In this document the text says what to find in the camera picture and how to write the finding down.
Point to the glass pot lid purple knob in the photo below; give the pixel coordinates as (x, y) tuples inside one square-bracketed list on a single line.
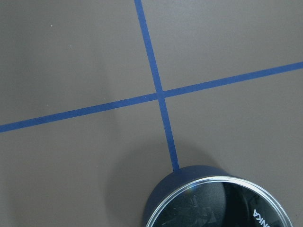
[(214, 201)]

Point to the dark pot with purple handle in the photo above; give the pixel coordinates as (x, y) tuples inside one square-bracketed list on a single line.
[(174, 181)]

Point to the blue tape center vertical line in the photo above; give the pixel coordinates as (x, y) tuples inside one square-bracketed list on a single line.
[(157, 85)]

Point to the blue tape upper horizontal line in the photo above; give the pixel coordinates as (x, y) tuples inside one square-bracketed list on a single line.
[(149, 97)]

